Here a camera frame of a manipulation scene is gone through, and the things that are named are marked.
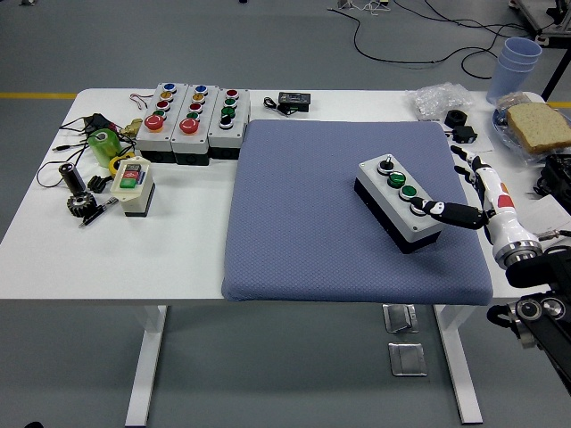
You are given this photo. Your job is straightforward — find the grey five-button control box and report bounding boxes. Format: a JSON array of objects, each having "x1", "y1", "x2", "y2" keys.
[
  {"x1": 171, "y1": 83, "x2": 220, "y2": 167},
  {"x1": 135, "y1": 82, "x2": 189, "y2": 164}
]

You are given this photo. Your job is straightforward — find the black stand leg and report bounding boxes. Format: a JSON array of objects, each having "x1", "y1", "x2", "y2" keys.
[{"x1": 540, "y1": 42, "x2": 571, "y2": 102}]

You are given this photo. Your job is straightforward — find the stacked pale blue cups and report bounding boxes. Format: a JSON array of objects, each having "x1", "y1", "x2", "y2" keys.
[{"x1": 485, "y1": 37, "x2": 543, "y2": 106}]

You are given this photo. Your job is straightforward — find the clear bag of parts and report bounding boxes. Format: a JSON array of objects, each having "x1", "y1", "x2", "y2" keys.
[{"x1": 405, "y1": 82, "x2": 474, "y2": 121}]

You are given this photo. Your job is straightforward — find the black pen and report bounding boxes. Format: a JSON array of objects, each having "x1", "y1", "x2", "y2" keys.
[{"x1": 79, "y1": 195, "x2": 120, "y2": 229}]

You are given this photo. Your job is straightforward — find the white cable bundle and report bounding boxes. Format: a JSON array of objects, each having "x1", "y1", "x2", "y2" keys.
[{"x1": 327, "y1": 0, "x2": 396, "y2": 17}]

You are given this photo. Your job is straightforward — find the long black floor cable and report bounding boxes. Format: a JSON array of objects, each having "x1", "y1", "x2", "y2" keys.
[{"x1": 327, "y1": 7, "x2": 505, "y2": 70}]

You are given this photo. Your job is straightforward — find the small black block part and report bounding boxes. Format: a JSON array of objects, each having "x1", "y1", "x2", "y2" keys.
[{"x1": 450, "y1": 126, "x2": 478, "y2": 144}]

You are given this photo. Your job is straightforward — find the white table leg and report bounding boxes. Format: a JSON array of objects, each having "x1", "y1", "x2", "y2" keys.
[
  {"x1": 433, "y1": 304, "x2": 484, "y2": 424},
  {"x1": 124, "y1": 305, "x2": 169, "y2": 427}
]

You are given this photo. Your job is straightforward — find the black device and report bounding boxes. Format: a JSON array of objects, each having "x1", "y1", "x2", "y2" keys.
[{"x1": 533, "y1": 153, "x2": 571, "y2": 210}]

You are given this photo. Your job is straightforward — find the yellow tape roll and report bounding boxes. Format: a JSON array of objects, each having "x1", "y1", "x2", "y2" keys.
[{"x1": 108, "y1": 152, "x2": 136, "y2": 176}]

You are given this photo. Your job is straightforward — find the black metal gear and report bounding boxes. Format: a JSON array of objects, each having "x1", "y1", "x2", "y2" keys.
[{"x1": 66, "y1": 192, "x2": 98, "y2": 218}]

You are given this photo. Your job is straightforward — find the open metal floor socket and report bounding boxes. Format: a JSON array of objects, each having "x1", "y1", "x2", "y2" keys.
[{"x1": 382, "y1": 304, "x2": 420, "y2": 334}]

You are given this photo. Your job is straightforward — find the grey four-button control box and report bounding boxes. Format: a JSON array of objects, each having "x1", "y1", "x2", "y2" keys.
[{"x1": 354, "y1": 153, "x2": 445, "y2": 255}]

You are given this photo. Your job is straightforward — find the thin black jack cable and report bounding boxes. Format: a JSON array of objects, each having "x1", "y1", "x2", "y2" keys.
[{"x1": 36, "y1": 116, "x2": 135, "y2": 188}]

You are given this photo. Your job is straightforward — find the green tape roll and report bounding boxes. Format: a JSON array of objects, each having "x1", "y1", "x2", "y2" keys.
[{"x1": 87, "y1": 128, "x2": 122, "y2": 169}]

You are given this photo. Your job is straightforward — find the black digital meter module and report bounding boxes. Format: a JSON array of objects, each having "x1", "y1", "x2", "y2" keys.
[{"x1": 261, "y1": 91, "x2": 313, "y2": 118}]

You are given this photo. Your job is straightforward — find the flat white box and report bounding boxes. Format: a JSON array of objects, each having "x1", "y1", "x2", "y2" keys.
[{"x1": 533, "y1": 195, "x2": 571, "y2": 240}]

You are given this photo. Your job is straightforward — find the bread slice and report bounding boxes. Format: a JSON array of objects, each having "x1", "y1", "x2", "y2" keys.
[{"x1": 506, "y1": 102, "x2": 571, "y2": 155}]

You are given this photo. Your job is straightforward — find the aluminium frame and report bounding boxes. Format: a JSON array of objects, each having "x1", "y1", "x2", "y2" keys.
[{"x1": 508, "y1": 0, "x2": 571, "y2": 45}]

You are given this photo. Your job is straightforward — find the brass fitting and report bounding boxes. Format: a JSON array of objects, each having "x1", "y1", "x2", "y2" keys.
[{"x1": 119, "y1": 118, "x2": 144, "y2": 138}]

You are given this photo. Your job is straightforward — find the white red-green switch box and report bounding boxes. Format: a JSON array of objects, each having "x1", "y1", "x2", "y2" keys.
[{"x1": 110, "y1": 154, "x2": 156, "y2": 218}]

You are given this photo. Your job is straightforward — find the blue-grey quilted mat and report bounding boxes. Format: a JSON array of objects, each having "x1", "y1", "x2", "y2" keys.
[{"x1": 221, "y1": 119, "x2": 495, "y2": 307}]

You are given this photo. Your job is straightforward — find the black metal cylinder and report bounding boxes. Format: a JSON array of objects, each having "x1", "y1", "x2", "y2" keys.
[{"x1": 58, "y1": 162, "x2": 87, "y2": 195}]

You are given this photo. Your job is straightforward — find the closed metal floor socket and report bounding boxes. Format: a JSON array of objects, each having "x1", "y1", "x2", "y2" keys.
[{"x1": 387, "y1": 342, "x2": 428, "y2": 378}]

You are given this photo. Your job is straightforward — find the black power adapter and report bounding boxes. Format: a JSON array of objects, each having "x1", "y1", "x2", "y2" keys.
[{"x1": 84, "y1": 113, "x2": 118, "y2": 135}]

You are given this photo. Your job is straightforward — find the looped black floor cable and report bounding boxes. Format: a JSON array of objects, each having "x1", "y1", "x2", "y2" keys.
[{"x1": 460, "y1": 24, "x2": 532, "y2": 79}]

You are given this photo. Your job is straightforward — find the red white wire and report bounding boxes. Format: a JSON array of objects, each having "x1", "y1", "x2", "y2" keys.
[{"x1": 128, "y1": 91, "x2": 157, "y2": 111}]

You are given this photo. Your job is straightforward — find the grey control box black selector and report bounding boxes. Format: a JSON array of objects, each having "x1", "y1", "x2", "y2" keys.
[{"x1": 208, "y1": 86, "x2": 252, "y2": 161}]

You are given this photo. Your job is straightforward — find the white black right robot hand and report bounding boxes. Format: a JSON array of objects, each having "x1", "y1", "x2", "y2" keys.
[{"x1": 410, "y1": 144, "x2": 536, "y2": 259}]

